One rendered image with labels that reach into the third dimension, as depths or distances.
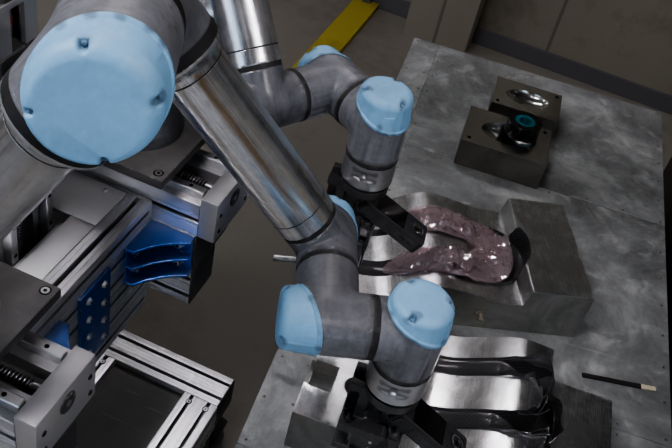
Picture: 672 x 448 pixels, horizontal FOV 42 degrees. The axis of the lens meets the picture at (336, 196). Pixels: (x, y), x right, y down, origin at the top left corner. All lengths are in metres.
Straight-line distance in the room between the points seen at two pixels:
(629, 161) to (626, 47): 1.90
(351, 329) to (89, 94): 0.40
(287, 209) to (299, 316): 0.13
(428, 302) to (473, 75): 1.46
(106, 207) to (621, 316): 1.01
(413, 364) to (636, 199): 1.24
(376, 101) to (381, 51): 2.82
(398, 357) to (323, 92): 0.40
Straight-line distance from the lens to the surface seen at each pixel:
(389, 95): 1.15
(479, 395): 1.42
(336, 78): 1.21
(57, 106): 0.73
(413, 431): 1.11
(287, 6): 4.15
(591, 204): 2.07
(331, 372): 1.43
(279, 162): 0.96
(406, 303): 0.96
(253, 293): 2.70
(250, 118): 0.93
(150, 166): 1.48
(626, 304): 1.87
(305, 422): 1.36
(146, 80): 0.72
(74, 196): 1.55
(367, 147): 1.17
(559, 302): 1.66
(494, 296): 1.64
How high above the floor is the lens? 1.98
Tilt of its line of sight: 40 degrees down
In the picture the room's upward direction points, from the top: 14 degrees clockwise
